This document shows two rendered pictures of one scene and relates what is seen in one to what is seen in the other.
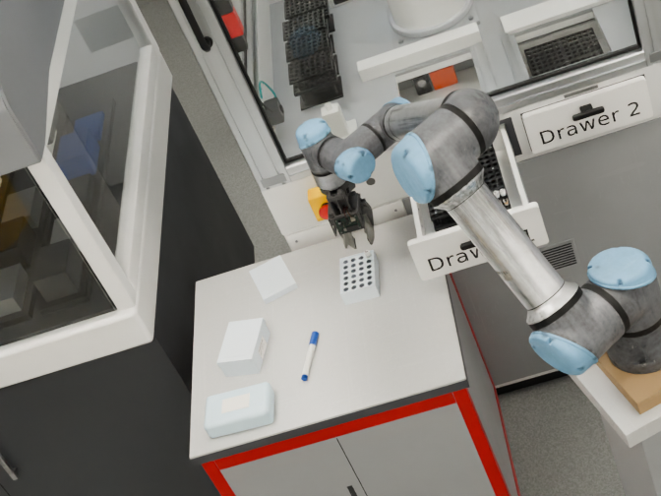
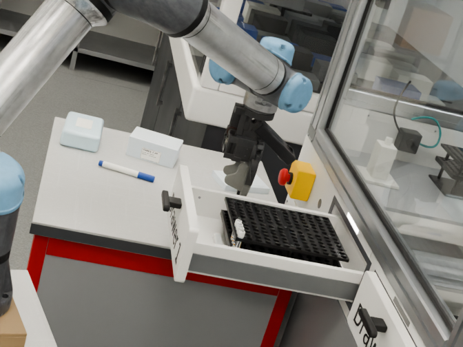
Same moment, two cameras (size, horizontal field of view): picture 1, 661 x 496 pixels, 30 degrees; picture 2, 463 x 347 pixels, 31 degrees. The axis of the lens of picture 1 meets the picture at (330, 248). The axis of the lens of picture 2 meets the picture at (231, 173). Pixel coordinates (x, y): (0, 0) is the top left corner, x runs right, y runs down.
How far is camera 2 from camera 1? 2.44 m
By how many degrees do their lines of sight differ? 58
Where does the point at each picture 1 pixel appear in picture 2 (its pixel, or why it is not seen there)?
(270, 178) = (312, 127)
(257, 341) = (149, 143)
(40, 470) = not seen: hidden behind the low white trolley
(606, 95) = (396, 338)
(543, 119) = (368, 292)
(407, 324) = (133, 217)
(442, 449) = not seen: hidden behind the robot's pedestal
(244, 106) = (342, 47)
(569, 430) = not seen: outside the picture
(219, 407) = (85, 118)
